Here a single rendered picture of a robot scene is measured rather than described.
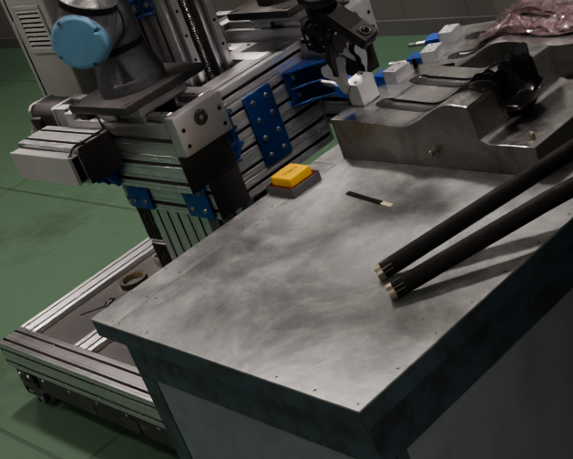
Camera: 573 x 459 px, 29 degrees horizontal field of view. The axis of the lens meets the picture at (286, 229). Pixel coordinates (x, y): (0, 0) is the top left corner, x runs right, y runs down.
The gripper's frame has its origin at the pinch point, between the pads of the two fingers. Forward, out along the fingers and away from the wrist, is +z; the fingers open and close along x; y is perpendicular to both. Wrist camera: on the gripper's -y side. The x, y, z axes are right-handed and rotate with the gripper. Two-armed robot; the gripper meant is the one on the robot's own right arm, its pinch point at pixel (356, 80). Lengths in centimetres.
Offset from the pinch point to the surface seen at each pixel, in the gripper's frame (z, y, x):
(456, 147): 3.8, -30.6, 8.9
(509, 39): 6.0, -17.1, -28.2
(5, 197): 146, 319, -36
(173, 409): 22, -6, 72
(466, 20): 144, 169, -222
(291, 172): 7.5, 2.4, 22.1
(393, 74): 3.6, -1.9, -8.2
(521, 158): 2.7, -44.9, 8.9
